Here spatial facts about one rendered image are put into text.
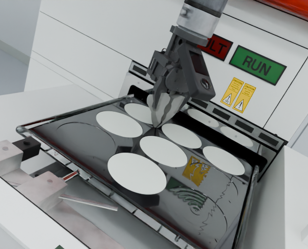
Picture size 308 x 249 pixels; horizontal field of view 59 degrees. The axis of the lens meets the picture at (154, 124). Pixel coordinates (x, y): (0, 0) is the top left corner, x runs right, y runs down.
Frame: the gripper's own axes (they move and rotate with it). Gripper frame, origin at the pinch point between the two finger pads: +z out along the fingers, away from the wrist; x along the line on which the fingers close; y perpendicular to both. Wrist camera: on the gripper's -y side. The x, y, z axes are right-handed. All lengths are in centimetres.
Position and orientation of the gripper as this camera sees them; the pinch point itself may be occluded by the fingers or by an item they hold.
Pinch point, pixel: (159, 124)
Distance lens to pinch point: 59.6
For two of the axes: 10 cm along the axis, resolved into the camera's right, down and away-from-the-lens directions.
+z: -3.7, 8.4, 4.0
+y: -4.4, -5.4, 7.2
